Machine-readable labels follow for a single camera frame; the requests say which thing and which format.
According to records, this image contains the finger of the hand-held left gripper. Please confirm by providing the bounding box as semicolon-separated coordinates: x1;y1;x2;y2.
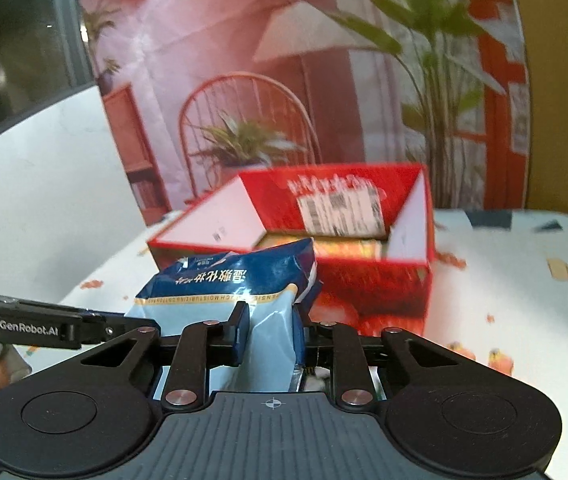
81;311;161;347

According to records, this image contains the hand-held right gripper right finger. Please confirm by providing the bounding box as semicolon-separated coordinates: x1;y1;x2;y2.
295;310;470;409

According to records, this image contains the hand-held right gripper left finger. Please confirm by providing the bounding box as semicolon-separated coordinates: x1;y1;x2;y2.
78;304;252;409

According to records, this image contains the blue snack packet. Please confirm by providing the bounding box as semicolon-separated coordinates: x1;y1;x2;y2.
124;237;325;394

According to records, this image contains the red cardboard box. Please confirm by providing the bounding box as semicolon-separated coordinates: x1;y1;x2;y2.
146;162;437;337

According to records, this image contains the yellow packet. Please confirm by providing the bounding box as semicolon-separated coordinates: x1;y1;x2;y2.
258;231;391;262

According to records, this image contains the white printed tablecloth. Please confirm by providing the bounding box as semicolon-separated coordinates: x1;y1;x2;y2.
58;207;568;480

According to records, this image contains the wall poster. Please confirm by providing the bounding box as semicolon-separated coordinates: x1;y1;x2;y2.
74;0;531;227

